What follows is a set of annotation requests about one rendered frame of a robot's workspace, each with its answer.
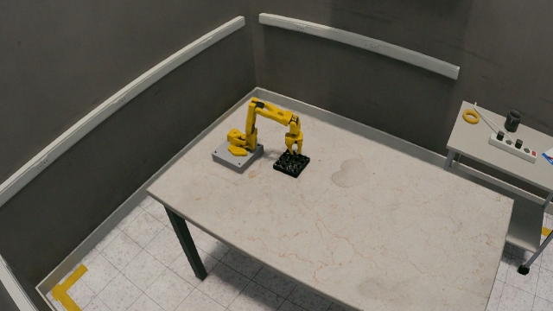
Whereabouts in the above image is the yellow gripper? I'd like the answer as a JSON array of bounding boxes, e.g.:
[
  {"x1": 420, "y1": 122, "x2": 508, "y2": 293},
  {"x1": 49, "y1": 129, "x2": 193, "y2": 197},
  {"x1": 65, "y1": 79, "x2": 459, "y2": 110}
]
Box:
[{"x1": 285, "y1": 131, "x2": 302, "y2": 155}]

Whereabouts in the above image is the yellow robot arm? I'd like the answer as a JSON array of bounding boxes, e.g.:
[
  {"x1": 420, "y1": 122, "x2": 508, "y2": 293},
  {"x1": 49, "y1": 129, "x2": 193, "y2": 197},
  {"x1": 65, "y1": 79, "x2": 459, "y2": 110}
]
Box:
[{"x1": 227, "y1": 98, "x2": 301, "y2": 156}]

